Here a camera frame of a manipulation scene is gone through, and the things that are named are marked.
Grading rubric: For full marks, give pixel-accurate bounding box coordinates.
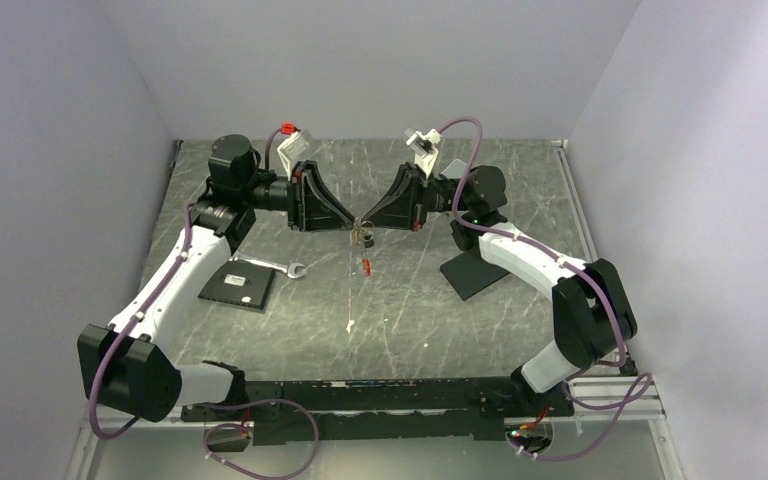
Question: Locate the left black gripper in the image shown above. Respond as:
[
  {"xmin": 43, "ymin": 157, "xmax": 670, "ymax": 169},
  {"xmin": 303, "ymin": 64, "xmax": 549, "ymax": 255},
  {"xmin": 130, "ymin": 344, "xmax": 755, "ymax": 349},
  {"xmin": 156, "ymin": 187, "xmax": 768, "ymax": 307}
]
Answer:
[{"xmin": 241, "ymin": 160, "xmax": 354, "ymax": 233}]

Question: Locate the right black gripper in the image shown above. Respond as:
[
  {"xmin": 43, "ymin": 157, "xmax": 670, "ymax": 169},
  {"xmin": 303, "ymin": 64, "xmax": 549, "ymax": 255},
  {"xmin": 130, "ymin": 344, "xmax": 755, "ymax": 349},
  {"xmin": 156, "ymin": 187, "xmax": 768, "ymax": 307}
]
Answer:
[{"xmin": 361, "ymin": 162, "xmax": 472, "ymax": 233}]

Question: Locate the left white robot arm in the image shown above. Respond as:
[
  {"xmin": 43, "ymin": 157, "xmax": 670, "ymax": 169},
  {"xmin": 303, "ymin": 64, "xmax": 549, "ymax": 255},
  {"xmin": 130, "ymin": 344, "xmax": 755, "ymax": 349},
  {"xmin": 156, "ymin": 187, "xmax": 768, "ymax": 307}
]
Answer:
[{"xmin": 77, "ymin": 130, "xmax": 355, "ymax": 439}]

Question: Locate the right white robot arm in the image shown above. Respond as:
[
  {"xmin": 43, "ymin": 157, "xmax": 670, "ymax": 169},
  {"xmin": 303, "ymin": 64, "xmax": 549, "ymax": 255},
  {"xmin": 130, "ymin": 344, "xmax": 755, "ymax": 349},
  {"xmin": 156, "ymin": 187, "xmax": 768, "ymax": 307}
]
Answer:
[{"xmin": 362, "ymin": 164, "xmax": 638, "ymax": 415}]

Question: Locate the silver open-end wrench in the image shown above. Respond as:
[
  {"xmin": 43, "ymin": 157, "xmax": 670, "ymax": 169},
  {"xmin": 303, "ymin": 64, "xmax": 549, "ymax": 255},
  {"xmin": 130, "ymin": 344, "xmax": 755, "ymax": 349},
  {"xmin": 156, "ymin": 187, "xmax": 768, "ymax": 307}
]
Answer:
[{"xmin": 231, "ymin": 252, "xmax": 307, "ymax": 279}]

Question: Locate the white square box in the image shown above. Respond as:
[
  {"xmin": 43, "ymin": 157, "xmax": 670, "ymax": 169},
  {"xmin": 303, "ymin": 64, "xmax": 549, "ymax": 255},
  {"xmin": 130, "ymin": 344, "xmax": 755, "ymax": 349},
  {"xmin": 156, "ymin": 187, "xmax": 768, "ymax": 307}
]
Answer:
[{"xmin": 440, "ymin": 159, "xmax": 470, "ymax": 181}]

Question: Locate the black flat rectangular pad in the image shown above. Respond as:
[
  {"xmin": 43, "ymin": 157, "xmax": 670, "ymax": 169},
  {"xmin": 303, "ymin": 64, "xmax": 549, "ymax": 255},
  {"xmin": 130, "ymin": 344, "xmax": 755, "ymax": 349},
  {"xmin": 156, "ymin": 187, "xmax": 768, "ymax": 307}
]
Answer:
[{"xmin": 440, "ymin": 252, "xmax": 509, "ymax": 301}]

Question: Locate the black box with label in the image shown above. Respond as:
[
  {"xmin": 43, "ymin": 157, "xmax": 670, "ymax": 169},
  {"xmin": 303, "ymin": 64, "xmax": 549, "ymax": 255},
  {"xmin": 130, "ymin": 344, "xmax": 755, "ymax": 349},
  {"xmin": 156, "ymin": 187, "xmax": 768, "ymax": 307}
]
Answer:
[{"xmin": 198, "ymin": 260, "xmax": 275, "ymax": 312}]

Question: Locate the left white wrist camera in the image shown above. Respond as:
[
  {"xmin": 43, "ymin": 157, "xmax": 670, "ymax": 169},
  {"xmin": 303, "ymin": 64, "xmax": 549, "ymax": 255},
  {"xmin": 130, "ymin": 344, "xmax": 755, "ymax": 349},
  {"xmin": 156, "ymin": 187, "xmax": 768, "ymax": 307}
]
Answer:
[{"xmin": 276, "ymin": 122, "xmax": 314, "ymax": 177}]

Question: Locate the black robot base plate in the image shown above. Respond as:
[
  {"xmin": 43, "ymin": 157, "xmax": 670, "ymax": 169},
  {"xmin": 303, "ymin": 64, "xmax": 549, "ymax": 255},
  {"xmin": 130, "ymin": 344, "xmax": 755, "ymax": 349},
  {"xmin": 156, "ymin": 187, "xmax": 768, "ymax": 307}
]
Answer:
[{"xmin": 180, "ymin": 376, "xmax": 574, "ymax": 446}]

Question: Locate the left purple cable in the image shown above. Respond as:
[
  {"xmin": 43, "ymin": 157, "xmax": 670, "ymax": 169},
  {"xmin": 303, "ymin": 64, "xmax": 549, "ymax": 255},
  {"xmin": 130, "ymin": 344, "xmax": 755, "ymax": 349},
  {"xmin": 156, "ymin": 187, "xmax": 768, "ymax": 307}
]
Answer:
[{"xmin": 87, "ymin": 201, "xmax": 320, "ymax": 480}]

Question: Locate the purple cable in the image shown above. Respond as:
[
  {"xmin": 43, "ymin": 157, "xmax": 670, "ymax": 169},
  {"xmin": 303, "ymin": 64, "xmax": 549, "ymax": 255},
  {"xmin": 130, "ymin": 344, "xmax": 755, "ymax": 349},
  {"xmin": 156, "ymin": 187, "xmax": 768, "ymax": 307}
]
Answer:
[
  {"xmin": 436, "ymin": 117, "xmax": 654, "ymax": 463},
  {"xmin": 87, "ymin": 201, "xmax": 320, "ymax": 480}
]

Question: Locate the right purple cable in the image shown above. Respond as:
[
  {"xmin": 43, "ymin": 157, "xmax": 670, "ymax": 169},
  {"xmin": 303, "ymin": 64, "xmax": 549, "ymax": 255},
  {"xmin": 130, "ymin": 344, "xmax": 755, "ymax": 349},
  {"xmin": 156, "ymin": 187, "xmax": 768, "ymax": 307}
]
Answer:
[{"xmin": 436, "ymin": 117, "xmax": 654, "ymax": 463}]

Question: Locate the aluminium frame rail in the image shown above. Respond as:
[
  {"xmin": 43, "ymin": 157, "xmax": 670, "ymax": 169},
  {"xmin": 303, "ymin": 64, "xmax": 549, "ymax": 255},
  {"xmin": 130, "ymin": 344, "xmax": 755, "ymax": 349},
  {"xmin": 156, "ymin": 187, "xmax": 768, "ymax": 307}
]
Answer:
[{"xmin": 96, "ymin": 402, "xmax": 189, "ymax": 434}]

